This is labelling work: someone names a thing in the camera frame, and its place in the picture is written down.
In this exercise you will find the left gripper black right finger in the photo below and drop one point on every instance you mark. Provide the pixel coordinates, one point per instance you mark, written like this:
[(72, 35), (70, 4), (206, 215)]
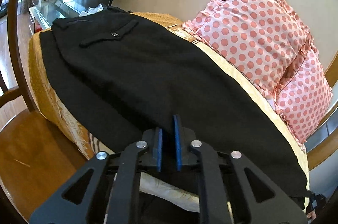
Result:
[(231, 184)]

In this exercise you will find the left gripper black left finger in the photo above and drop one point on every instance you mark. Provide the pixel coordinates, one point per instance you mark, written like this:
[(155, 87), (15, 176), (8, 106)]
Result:
[(106, 188)]

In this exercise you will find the black pants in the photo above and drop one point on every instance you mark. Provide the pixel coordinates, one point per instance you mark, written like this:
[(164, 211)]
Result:
[(120, 74)]

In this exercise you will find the brown wooden chair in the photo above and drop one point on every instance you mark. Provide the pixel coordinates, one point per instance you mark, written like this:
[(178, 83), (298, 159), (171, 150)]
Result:
[(36, 159)]

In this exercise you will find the golden yellow bed blanket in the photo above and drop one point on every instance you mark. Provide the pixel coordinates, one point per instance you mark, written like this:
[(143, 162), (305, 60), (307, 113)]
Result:
[(53, 109)]

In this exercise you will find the pink polka dot pillow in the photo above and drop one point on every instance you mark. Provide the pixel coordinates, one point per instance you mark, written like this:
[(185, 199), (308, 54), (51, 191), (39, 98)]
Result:
[(271, 46)]

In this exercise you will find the glass top TV stand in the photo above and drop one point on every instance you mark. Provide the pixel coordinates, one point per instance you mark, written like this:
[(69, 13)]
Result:
[(43, 13)]

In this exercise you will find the white clutter on stand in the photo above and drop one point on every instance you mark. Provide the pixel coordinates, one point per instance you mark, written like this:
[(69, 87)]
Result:
[(91, 11)]

